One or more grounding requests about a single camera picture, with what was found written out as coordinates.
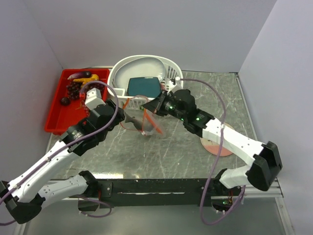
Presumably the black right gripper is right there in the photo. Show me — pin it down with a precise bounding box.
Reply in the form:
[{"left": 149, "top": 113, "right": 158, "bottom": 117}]
[{"left": 144, "top": 90, "right": 187, "bottom": 121}]

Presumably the dark red grape bunch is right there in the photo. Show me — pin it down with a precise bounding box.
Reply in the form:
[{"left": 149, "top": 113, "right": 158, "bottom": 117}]
[{"left": 80, "top": 83, "right": 105, "bottom": 117}]

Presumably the clear zip bag orange zipper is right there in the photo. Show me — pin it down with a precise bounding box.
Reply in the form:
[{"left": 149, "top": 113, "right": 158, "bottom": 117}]
[{"left": 119, "top": 95, "right": 165, "bottom": 137}]

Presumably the dark red toy plum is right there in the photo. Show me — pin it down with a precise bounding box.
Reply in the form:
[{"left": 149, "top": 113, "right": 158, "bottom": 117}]
[{"left": 60, "top": 97, "right": 70, "bottom": 106}]

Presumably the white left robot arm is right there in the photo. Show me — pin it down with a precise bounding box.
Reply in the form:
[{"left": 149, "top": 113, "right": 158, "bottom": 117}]
[{"left": 0, "top": 99, "right": 125, "bottom": 224}]

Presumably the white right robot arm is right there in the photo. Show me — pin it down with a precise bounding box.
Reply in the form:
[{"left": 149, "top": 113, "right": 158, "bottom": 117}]
[{"left": 143, "top": 89, "right": 282, "bottom": 195}]

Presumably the red plastic tray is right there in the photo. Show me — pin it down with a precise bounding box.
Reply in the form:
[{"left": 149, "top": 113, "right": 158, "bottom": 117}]
[{"left": 44, "top": 68, "right": 111, "bottom": 135}]

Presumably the teal square plate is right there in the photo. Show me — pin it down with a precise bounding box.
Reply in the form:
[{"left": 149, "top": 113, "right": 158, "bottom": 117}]
[{"left": 127, "top": 77, "right": 161, "bottom": 98}]

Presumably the purple toy eggplant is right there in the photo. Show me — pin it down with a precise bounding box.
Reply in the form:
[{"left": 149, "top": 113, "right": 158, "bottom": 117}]
[{"left": 67, "top": 70, "right": 92, "bottom": 80}]

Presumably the pink cream round plate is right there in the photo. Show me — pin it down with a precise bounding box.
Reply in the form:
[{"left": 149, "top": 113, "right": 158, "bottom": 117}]
[{"left": 200, "top": 122, "right": 234, "bottom": 157}]

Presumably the white oval plate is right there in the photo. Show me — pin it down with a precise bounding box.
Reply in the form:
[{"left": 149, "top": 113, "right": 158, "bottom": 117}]
[{"left": 111, "top": 56, "right": 166, "bottom": 90}]

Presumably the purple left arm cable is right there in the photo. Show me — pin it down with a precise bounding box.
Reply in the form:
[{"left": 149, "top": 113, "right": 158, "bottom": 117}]
[{"left": 0, "top": 81, "right": 120, "bottom": 226}]

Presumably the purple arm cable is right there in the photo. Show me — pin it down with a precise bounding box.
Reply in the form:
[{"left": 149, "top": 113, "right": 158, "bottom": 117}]
[
  {"left": 0, "top": 81, "right": 120, "bottom": 226},
  {"left": 176, "top": 78, "right": 246, "bottom": 226}
]

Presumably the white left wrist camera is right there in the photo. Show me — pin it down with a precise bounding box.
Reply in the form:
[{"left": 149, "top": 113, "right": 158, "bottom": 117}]
[{"left": 85, "top": 88, "right": 104, "bottom": 110}]

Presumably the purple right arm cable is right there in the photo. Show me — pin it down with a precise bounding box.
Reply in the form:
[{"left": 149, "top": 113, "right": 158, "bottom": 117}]
[{"left": 176, "top": 78, "right": 246, "bottom": 226}]

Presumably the black base frame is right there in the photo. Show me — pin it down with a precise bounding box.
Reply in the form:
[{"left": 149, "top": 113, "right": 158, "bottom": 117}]
[{"left": 85, "top": 178, "right": 241, "bottom": 212}]

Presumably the aluminium rail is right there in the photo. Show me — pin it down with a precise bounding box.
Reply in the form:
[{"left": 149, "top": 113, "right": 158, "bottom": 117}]
[{"left": 58, "top": 178, "right": 284, "bottom": 201}]

